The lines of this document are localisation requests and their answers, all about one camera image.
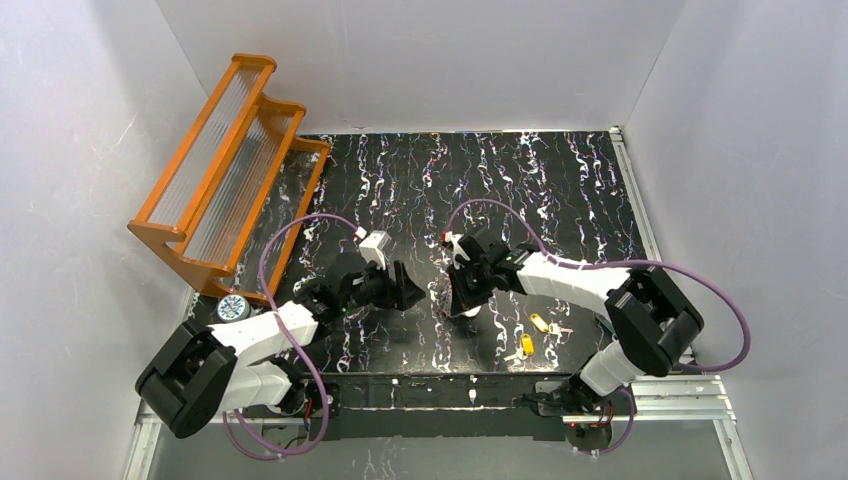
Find white keyring holder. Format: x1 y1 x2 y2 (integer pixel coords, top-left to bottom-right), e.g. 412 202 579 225
435 266 488 318

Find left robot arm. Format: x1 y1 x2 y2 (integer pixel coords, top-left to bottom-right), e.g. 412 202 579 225
135 253 426 438

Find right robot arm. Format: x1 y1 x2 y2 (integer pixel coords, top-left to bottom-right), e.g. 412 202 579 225
441 232 704 408

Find upper yellow tagged key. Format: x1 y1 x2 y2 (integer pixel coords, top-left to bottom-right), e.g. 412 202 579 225
529 313 573 335

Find yellow tagged key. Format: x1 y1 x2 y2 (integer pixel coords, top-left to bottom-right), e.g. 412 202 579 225
529 313 573 335
504 333 535 362

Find lower yellow tagged key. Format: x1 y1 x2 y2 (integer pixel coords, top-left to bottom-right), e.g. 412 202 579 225
504 333 535 362

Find orange wooden rack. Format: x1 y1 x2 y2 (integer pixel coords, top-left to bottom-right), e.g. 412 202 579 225
127 53 330 305

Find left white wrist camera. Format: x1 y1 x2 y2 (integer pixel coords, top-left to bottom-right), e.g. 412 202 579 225
357 230 391 270

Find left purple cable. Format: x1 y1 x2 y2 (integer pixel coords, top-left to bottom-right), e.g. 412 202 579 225
221 213 372 462

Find purple cable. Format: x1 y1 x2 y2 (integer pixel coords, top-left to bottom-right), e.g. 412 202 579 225
221 213 372 462
442 198 753 456

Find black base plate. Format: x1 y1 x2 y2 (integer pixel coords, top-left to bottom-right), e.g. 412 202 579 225
241 372 614 442

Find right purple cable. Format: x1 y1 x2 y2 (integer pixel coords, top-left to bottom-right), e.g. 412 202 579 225
442 198 753 456

